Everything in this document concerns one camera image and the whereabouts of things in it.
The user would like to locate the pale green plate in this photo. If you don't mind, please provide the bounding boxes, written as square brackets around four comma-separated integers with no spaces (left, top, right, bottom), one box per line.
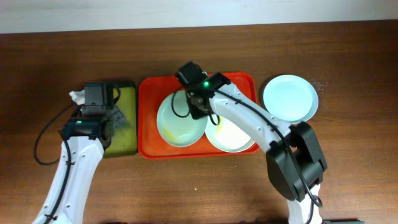
[156,90,207,147]

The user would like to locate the white plate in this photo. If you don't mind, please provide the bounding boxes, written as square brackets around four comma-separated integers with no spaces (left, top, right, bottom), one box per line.
[205,117,255,153]

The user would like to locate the light blue plate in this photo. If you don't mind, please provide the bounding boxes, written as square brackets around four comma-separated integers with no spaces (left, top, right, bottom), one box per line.
[259,75,319,124]

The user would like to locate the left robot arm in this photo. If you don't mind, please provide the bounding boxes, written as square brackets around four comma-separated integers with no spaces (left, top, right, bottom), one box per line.
[33,103,126,223]

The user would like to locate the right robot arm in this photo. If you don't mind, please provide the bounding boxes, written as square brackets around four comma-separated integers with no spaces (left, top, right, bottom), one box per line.
[184,82,327,223]

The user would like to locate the black tray with green liner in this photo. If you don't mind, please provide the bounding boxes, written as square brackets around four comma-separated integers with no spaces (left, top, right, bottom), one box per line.
[104,80,137,159]

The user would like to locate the red plastic serving tray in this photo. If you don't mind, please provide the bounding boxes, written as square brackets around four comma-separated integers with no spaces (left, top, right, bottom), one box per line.
[137,72,261,160]

